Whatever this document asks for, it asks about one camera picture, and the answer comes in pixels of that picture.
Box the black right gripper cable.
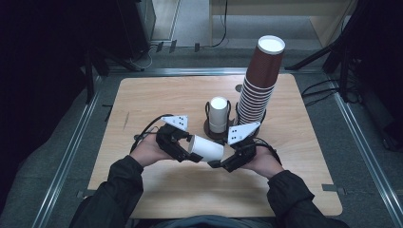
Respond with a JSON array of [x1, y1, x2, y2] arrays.
[[253, 137, 283, 165]]

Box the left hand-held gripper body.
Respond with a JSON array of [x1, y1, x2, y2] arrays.
[[155, 114, 192, 162]]

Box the dark cabinet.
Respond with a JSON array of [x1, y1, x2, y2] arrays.
[[115, 0, 157, 60]]

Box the stack of white cups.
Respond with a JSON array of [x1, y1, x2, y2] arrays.
[[208, 96, 229, 134]]

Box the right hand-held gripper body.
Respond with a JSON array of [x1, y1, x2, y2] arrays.
[[222, 122, 261, 174]]

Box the person's left hand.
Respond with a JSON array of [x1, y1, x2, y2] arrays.
[[129, 133, 174, 168]]

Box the person's right hand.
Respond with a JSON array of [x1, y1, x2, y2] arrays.
[[242, 145, 285, 181]]

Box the brown double cup holder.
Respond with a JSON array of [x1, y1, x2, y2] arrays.
[[203, 100, 268, 141]]

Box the black metal stand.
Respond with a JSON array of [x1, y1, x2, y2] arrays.
[[83, 47, 145, 105]]

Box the light wooden furniture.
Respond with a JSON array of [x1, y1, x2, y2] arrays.
[[208, 0, 360, 48]]

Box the black floor cables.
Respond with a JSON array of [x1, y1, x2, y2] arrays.
[[300, 78, 341, 107]]

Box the metal floor rail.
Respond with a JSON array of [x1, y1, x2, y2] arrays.
[[332, 91, 403, 228], [106, 66, 324, 78], [31, 75, 104, 228]]

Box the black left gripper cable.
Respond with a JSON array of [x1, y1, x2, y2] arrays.
[[130, 113, 175, 155]]

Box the black hanging cable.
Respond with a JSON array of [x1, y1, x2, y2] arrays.
[[210, 0, 230, 48]]

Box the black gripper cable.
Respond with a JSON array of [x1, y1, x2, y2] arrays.
[[130, 113, 175, 155], [253, 137, 283, 165]]

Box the white floor cable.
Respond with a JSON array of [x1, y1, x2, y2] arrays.
[[128, 44, 155, 71]]

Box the black tripod stand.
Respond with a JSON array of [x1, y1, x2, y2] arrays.
[[284, 0, 362, 104]]

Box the white paper cup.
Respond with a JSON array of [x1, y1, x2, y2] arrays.
[[187, 134, 225, 162]]

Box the stack of brown ribbed cups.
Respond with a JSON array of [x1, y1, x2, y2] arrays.
[[237, 34, 286, 128]]

